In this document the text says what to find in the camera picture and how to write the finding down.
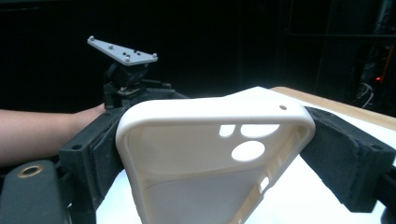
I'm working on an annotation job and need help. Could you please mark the beige printed phone case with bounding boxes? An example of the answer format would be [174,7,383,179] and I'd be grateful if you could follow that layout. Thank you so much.
[115,94,318,224]

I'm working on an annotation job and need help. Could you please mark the bunch of floor cables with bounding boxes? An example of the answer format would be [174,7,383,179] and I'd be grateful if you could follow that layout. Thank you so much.
[354,81,375,109]

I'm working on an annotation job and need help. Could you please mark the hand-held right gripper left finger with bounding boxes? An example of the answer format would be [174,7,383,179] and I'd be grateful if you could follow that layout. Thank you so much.
[59,106,127,213]

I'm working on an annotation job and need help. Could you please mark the dark equipment with red light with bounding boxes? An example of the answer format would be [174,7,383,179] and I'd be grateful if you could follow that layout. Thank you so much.
[358,40,396,117]

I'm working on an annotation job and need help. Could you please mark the wooden table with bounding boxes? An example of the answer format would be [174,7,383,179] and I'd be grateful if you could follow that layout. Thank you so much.
[269,86,396,133]

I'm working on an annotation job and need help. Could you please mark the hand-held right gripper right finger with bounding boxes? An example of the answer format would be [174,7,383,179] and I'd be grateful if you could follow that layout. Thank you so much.
[299,105,396,214]

